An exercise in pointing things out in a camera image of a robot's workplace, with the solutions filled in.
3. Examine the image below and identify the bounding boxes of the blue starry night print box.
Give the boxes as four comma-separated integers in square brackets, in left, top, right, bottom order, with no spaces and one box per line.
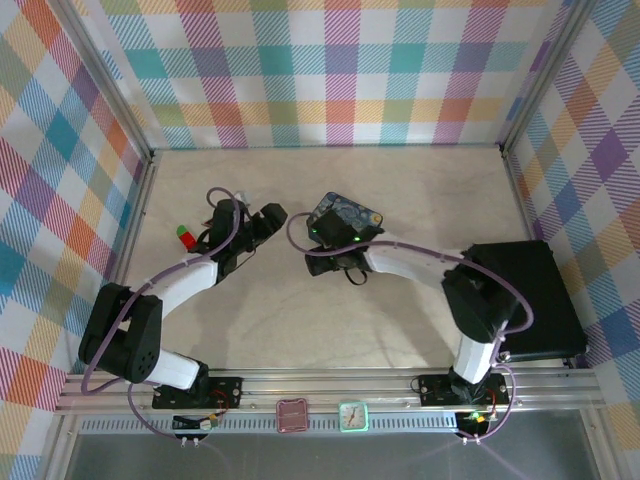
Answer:
[307,192,385,242]

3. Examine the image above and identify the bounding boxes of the mint green square clock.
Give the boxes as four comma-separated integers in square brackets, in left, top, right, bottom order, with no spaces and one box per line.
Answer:
[338,400,370,433]

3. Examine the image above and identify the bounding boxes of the pink square timer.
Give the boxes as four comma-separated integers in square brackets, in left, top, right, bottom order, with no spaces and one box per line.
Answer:
[275,397,309,433]

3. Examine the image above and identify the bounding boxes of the perforated metal strip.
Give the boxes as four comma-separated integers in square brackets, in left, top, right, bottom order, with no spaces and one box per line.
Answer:
[79,417,461,437]

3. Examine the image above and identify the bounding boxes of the black hard case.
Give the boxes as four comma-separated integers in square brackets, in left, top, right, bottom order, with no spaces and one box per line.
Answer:
[471,239,589,364]

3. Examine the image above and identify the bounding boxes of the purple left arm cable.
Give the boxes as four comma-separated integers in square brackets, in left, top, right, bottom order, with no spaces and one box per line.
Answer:
[79,187,251,442]

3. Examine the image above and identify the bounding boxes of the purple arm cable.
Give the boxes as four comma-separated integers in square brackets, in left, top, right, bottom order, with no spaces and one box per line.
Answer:
[285,212,534,444]
[79,187,251,442]

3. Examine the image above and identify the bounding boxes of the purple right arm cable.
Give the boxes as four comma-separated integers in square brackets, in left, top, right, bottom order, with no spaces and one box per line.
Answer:
[285,212,534,444]

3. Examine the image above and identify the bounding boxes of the aluminium side rail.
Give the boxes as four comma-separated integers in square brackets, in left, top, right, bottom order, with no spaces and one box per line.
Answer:
[84,149,162,376]
[499,144,537,242]

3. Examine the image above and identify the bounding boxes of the aluminium front rail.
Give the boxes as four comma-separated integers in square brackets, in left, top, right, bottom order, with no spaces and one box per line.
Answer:
[54,368,609,416]

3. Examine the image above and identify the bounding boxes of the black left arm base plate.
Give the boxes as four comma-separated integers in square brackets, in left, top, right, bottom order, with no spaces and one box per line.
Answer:
[151,375,245,410]

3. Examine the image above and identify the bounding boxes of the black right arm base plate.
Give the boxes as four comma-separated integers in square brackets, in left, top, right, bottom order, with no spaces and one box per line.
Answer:
[417,372,511,407]

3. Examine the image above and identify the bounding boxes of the left cable connector plug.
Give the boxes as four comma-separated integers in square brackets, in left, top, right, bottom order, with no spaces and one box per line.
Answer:
[172,412,221,433]

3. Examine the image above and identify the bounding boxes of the cable connector plug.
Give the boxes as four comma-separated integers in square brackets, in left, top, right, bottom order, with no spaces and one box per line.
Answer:
[457,409,501,432]
[172,412,221,433]

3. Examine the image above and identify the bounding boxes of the aluminium frame post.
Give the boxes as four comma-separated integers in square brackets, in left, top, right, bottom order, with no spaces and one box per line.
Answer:
[499,0,596,157]
[47,0,157,162]

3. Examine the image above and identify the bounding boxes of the right cable connector plug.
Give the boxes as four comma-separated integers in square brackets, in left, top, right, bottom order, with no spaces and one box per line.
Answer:
[457,409,501,432]

